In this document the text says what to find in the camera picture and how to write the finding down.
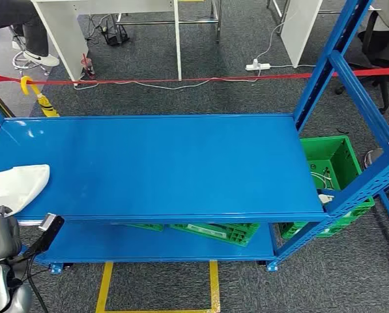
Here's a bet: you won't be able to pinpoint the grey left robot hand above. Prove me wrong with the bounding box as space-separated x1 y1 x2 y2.
0 205 23 267

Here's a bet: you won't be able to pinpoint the white plastic shell part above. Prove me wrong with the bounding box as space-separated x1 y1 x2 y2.
0 164 50 217

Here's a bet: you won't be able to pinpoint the chrome footed stool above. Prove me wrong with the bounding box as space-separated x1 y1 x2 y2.
10 25 50 78

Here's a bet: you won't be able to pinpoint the red drink cup with straw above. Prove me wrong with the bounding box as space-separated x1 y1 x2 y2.
81 53 96 80

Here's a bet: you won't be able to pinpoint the person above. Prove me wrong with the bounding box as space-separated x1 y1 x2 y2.
0 0 60 68

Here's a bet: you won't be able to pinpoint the black stand under desk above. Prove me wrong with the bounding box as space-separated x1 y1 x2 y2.
101 15 130 47

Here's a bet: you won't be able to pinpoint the long red barrier belt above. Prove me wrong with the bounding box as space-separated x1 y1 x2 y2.
0 65 389 87

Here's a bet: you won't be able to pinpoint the yellow floor tape square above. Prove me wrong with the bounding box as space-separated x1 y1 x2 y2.
96 261 221 313

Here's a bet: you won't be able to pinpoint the white power strip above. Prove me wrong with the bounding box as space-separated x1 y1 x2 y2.
245 58 271 72

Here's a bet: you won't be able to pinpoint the open green plastic crate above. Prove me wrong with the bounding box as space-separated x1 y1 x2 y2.
279 135 375 241

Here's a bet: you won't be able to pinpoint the white desk side panel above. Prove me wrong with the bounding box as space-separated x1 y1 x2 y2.
280 0 324 68

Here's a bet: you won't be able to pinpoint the chrome round base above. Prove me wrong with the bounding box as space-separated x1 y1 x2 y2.
363 148 384 172

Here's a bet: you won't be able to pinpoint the black office chair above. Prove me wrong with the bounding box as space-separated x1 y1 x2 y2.
335 10 389 115

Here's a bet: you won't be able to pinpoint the metal table frame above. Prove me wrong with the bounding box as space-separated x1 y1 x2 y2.
114 0 223 44

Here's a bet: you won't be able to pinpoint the white cables inside crate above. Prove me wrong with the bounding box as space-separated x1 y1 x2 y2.
311 170 335 205

